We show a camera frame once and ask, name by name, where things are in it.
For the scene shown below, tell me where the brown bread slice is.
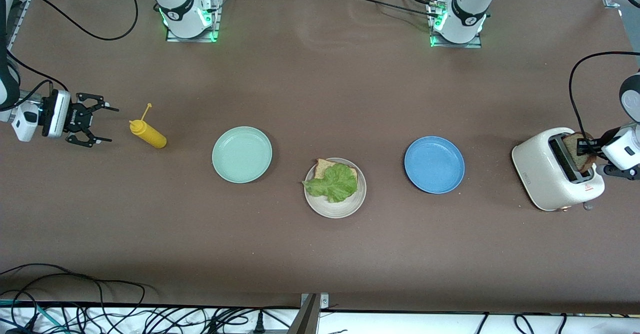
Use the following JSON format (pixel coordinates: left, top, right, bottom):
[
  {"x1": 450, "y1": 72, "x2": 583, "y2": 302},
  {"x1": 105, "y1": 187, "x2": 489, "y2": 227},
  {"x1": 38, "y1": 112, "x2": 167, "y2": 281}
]
[
  {"x1": 562, "y1": 132, "x2": 598, "y2": 173},
  {"x1": 313, "y1": 158, "x2": 359, "y2": 181}
]

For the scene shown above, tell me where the yellow mustard squeeze bottle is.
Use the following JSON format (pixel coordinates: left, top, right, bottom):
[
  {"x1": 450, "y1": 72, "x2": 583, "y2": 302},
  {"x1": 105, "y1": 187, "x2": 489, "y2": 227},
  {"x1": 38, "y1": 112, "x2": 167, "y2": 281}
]
[{"x1": 128, "y1": 103, "x2": 168, "y2": 149}]

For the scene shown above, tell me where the green lettuce leaf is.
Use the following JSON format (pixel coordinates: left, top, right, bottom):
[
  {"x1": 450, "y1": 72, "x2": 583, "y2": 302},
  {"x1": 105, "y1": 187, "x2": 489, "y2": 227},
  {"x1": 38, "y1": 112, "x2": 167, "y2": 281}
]
[{"x1": 302, "y1": 163, "x2": 359, "y2": 204}]

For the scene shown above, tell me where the green round plate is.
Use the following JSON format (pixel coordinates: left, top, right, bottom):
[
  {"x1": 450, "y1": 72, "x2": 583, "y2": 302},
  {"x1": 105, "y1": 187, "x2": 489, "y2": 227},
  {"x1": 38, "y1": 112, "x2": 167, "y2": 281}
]
[{"x1": 211, "y1": 126, "x2": 273, "y2": 184}]

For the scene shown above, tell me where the blue round plate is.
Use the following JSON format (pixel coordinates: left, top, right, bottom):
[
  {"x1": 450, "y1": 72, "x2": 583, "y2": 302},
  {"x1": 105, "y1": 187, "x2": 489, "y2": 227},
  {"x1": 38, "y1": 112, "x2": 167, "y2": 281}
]
[{"x1": 404, "y1": 135, "x2": 466, "y2": 195}]

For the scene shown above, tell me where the beige round plate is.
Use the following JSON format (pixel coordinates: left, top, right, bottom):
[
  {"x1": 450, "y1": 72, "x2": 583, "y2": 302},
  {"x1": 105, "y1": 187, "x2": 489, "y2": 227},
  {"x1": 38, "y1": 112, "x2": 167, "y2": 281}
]
[{"x1": 304, "y1": 158, "x2": 367, "y2": 220}]

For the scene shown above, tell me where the cream white toaster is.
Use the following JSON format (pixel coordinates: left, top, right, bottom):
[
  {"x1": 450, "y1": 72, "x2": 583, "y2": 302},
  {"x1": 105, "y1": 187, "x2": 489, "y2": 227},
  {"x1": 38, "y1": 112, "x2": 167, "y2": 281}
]
[{"x1": 511, "y1": 127, "x2": 606, "y2": 212}]

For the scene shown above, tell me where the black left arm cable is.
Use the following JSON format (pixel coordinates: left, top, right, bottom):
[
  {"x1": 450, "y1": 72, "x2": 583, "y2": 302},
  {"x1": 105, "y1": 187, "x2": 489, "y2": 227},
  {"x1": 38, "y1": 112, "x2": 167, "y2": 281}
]
[{"x1": 569, "y1": 51, "x2": 640, "y2": 142}]

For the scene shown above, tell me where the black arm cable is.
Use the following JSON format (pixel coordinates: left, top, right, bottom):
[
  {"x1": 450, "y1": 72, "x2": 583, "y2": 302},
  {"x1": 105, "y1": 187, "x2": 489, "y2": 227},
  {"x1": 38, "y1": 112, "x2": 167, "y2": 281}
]
[
  {"x1": 569, "y1": 51, "x2": 640, "y2": 142},
  {"x1": 0, "y1": 0, "x2": 139, "y2": 110}
]

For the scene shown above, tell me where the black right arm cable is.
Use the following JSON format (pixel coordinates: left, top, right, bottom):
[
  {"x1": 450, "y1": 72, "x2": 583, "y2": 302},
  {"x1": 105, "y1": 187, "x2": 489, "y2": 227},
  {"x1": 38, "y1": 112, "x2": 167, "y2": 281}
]
[{"x1": 0, "y1": 0, "x2": 139, "y2": 110}]

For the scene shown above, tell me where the aluminium table side rail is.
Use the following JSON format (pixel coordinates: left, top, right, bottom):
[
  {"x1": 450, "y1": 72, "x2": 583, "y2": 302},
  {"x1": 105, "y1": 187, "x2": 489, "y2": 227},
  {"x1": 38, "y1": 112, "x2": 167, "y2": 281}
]
[{"x1": 7, "y1": 0, "x2": 48, "y2": 50}]

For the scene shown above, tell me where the black looped cable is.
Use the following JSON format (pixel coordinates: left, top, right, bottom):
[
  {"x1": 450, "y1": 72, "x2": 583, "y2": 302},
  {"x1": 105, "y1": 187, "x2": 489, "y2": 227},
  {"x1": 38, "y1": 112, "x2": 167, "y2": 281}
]
[{"x1": 0, "y1": 263, "x2": 147, "y2": 307}]

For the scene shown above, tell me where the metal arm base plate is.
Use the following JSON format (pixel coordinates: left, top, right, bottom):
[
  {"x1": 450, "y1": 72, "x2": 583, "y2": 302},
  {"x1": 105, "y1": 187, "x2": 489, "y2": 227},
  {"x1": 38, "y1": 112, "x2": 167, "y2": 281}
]
[
  {"x1": 426, "y1": 2, "x2": 484, "y2": 49},
  {"x1": 165, "y1": 0, "x2": 221, "y2": 43}
]

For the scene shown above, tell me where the teal cable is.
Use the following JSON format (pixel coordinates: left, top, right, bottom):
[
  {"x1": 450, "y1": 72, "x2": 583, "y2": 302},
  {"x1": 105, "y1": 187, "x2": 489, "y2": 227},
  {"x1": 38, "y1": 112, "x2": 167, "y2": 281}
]
[{"x1": 0, "y1": 299, "x2": 68, "y2": 334}]

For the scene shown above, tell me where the black base power cable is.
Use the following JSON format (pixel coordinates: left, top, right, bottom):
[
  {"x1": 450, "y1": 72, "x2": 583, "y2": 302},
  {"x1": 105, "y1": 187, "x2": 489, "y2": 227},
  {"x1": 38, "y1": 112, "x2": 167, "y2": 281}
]
[{"x1": 341, "y1": 0, "x2": 441, "y2": 19}]

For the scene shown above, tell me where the metal table edge bracket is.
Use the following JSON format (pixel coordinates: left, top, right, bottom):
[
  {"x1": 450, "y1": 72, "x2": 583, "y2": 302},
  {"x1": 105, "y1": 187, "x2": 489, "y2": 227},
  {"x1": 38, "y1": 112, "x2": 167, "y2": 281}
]
[{"x1": 300, "y1": 293, "x2": 330, "y2": 334}]

